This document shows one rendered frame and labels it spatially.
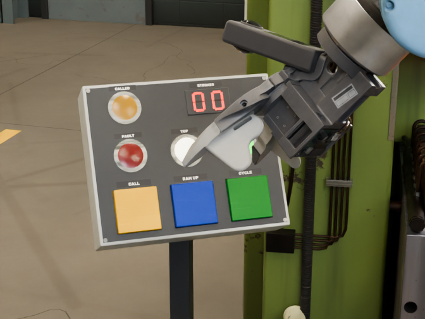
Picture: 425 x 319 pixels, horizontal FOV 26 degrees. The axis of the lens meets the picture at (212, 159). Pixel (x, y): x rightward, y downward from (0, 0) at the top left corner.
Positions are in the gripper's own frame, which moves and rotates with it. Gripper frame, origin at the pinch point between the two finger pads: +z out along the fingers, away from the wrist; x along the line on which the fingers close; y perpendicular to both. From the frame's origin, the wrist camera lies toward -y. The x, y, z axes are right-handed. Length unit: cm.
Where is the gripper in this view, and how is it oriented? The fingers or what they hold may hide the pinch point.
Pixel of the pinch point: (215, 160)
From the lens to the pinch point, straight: 103.6
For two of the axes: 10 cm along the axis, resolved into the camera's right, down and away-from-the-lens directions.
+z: -6.3, 6.5, 4.2
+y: 5.6, 7.6, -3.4
